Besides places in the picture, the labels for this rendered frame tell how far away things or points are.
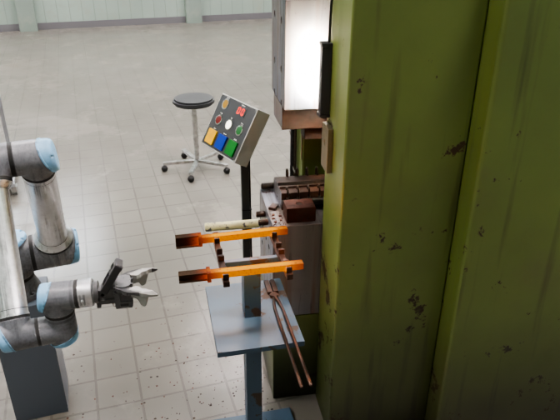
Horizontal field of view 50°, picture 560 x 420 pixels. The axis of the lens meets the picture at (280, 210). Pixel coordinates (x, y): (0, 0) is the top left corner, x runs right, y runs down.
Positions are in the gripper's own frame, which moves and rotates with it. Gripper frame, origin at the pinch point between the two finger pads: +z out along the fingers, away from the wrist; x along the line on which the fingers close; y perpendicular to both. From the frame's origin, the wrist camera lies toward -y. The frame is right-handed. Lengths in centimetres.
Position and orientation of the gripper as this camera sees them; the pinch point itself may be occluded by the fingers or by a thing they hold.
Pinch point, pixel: (157, 279)
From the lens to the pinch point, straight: 196.9
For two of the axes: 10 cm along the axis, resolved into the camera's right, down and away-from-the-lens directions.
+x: 2.0, 4.5, -8.7
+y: -0.1, 8.9, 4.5
